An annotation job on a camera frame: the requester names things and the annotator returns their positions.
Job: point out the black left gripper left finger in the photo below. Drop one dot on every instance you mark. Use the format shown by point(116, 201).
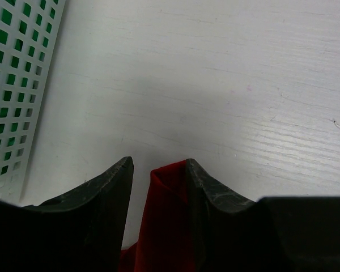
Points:
point(80, 230)

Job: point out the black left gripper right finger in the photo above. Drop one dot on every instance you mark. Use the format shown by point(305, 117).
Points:
point(233, 233)

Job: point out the dark red t shirt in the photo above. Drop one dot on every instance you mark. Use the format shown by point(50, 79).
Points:
point(164, 242)

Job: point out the white plastic basket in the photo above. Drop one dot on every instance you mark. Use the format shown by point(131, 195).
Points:
point(14, 96)

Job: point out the green t shirt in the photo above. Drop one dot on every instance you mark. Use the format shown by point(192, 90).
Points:
point(3, 39)

